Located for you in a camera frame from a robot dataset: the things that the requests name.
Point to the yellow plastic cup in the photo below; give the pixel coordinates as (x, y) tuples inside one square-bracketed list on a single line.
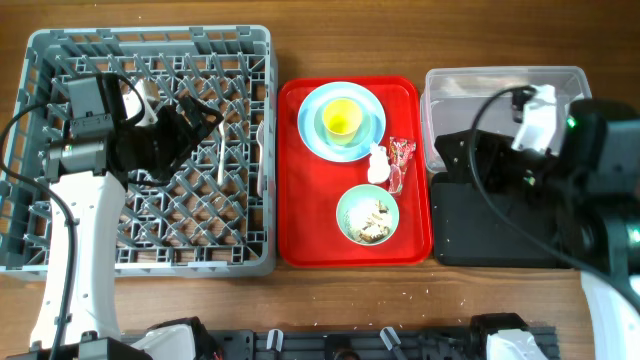
[(342, 118)]

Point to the white tissue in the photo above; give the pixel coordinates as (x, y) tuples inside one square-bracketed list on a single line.
[(379, 169)]

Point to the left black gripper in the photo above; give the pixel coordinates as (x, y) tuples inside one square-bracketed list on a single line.
[(185, 137)]

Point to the red snack wrapper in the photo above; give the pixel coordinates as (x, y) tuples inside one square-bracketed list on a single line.
[(401, 151)]

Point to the red plastic tray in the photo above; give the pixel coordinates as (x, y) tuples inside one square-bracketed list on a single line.
[(309, 187)]

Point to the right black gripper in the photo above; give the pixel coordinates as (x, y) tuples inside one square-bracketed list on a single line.
[(496, 150)]

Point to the clear plastic bin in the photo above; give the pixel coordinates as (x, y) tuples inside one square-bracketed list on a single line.
[(452, 96)]

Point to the white plastic spoon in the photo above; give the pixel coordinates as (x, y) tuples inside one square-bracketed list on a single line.
[(222, 153)]

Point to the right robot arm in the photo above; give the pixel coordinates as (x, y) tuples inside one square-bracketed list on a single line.
[(563, 192)]

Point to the light blue plate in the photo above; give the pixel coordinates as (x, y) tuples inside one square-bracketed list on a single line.
[(368, 102)]

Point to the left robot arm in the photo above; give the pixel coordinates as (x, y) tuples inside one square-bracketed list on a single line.
[(87, 176)]

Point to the food scraps and rice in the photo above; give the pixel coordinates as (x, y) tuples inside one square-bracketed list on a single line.
[(369, 221)]

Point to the grey dishwasher rack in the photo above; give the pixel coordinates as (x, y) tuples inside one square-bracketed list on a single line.
[(190, 227)]

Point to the black waste tray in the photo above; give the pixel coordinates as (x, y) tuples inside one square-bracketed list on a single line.
[(467, 232)]

